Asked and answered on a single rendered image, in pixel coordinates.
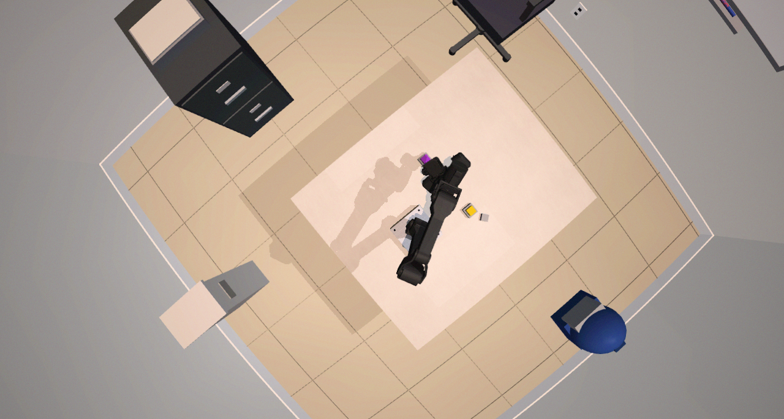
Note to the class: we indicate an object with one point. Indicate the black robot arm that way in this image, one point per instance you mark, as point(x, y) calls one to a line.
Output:
point(424, 234)

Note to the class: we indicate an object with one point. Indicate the purple button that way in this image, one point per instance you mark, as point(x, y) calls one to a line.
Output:
point(424, 158)

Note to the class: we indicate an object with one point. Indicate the yellow button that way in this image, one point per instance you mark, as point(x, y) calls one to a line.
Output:
point(469, 210)

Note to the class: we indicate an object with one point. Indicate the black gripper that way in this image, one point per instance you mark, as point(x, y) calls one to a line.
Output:
point(429, 184)

